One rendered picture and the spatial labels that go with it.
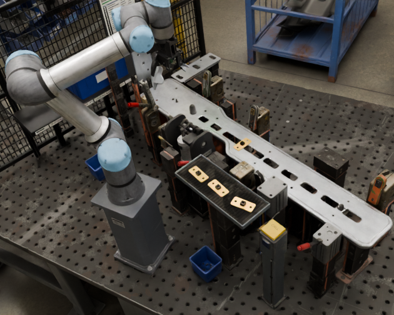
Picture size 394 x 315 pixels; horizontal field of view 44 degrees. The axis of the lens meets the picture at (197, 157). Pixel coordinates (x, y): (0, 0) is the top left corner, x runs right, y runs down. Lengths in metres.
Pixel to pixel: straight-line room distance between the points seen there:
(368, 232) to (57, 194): 1.53
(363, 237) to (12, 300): 2.12
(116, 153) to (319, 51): 2.82
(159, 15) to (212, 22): 3.50
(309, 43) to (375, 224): 2.69
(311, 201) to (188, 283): 0.62
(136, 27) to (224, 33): 3.44
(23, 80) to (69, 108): 0.25
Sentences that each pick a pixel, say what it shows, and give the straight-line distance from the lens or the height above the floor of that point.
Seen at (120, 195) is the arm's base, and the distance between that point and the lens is 1.84.
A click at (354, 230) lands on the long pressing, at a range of 1.87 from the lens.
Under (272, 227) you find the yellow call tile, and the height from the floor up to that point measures 1.16.
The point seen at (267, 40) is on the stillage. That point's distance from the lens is 4.43.
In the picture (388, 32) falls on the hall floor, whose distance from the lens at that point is 4.91.
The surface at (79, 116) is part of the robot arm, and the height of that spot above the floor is 1.44.
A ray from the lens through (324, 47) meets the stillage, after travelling 4.32.
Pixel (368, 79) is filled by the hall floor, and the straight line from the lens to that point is 4.27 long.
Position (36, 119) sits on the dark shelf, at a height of 1.03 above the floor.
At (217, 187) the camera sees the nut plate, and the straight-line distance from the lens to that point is 1.76.
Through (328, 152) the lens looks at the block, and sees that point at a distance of 2.09.
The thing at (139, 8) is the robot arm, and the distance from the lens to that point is 1.62.
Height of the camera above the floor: 2.49
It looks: 44 degrees down
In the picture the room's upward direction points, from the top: 9 degrees counter-clockwise
